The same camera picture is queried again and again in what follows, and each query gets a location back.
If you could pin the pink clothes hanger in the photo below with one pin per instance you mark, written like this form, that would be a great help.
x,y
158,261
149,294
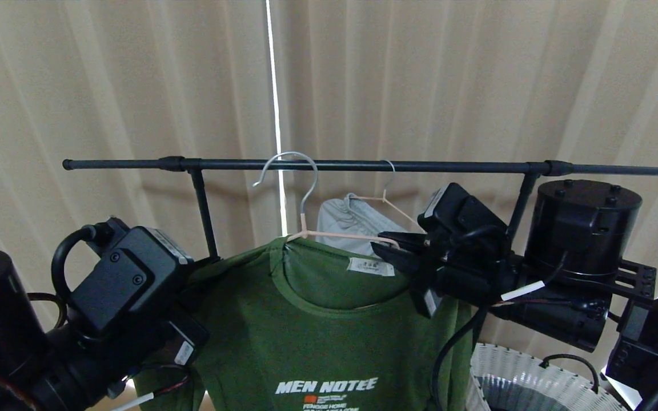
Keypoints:
x,y
304,222
385,198

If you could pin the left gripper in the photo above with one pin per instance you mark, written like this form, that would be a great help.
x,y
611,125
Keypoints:
x,y
175,337

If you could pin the green t-shirt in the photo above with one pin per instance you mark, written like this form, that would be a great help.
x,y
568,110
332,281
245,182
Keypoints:
x,y
317,342

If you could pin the beige curtain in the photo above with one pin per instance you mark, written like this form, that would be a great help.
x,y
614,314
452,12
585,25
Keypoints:
x,y
135,85

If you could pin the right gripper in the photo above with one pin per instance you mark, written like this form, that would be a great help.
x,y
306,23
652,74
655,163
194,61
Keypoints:
x,y
460,277

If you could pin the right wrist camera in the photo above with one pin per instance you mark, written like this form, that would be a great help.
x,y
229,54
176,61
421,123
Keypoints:
x,y
466,214

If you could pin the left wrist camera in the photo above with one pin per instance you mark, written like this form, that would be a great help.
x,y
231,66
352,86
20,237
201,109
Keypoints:
x,y
117,279

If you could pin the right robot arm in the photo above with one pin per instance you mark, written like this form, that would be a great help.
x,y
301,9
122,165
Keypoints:
x,y
583,228

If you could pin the pale grey shorts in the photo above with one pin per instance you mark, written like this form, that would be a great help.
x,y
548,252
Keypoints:
x,y
346,222

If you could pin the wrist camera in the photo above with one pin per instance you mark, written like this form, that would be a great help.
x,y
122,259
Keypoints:
x,y
117,279
466,214

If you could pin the white laundry basket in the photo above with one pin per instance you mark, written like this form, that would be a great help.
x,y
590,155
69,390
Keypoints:
x,y
512,377

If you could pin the black clothes rack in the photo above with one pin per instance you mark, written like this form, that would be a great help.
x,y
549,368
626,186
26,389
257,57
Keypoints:
x,y
363,165

